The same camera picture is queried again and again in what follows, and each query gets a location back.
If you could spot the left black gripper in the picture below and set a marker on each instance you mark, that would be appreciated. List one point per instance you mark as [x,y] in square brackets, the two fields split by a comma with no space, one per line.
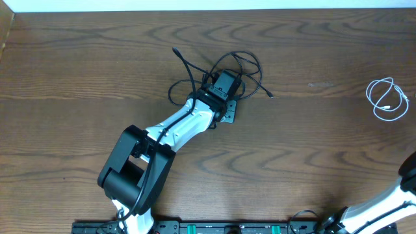
[230,112]

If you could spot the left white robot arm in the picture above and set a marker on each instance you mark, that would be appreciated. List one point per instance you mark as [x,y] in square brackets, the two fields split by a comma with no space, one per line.
[137,168]

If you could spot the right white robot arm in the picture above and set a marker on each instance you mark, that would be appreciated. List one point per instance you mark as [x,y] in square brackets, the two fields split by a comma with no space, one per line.
[393,204]

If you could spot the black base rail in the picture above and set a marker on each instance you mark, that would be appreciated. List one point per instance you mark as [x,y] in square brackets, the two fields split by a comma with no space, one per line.
[175,227]

